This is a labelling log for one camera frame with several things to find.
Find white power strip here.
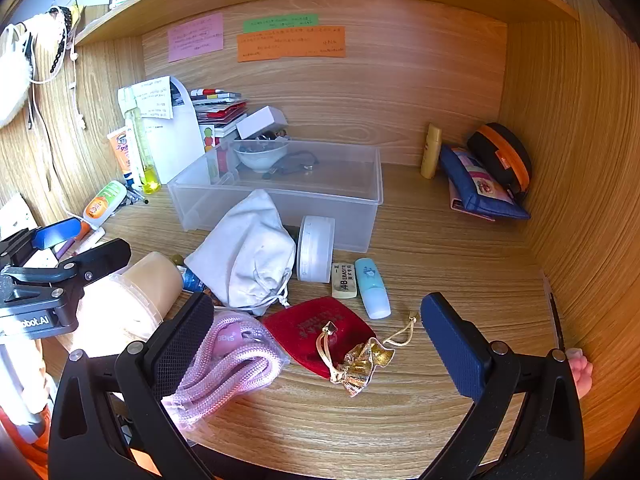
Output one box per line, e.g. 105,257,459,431
0,192,38,241

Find wooden desktop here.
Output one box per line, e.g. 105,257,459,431
50,160,571,466

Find white drawstring pouch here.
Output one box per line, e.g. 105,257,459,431
184,189,297,317

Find small blue packet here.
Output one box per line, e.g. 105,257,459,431
180,266,208,294

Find blue pencil case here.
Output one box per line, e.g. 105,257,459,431
439,146,531,221

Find pink paper note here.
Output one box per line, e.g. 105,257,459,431
167,12,224,63

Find beige jar with lid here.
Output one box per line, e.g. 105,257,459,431
75,251,185,356

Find black orange round case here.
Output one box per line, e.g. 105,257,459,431
466,122,532,204

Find stack of small boxes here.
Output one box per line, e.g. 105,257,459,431
190,87,248,148

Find small yellow bottle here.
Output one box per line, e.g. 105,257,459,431
420,123,443,180

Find black chain strap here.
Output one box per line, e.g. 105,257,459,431
50,6,69,73

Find orange paper note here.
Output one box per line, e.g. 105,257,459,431
236,26,347,63

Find yellow spray bottle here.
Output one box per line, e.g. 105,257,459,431
122,87,162,195

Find clear plastic storage box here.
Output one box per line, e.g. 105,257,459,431
167,140,384,253

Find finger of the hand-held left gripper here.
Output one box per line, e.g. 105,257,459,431
47,238,132,292
29,218,83,252

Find white round container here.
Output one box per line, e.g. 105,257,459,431
296,215,336,282

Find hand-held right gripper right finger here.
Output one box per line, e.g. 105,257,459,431
420,291,586,480

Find white cardboard box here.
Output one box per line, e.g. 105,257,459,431
236,106,290,140

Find cream eraser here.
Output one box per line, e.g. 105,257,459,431
331,262,359,298

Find light blue tube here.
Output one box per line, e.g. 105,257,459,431
354,258,392,319

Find white green orange tube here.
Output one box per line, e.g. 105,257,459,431
82,180,128,226

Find white paper sheet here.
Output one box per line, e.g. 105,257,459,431
118,76,206,186

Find orange sunscreen tube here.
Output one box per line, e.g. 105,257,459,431
106,127,136,186

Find white earphone cable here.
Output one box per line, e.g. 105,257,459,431
27,35,85,132

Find pink rope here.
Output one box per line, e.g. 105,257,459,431
162,310,291,431

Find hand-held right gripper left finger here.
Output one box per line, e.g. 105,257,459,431
47,291,216,480

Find gold ribbon bow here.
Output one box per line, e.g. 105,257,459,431
327,337,396,398

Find white fluffy bag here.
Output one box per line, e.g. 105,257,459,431
0,5,81,128

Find pink wallet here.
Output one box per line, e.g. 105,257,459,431
448,180,496,222

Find green paper note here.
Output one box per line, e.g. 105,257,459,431
243,12,319,33

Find person's right hand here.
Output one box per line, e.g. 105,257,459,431
567,347,594,397

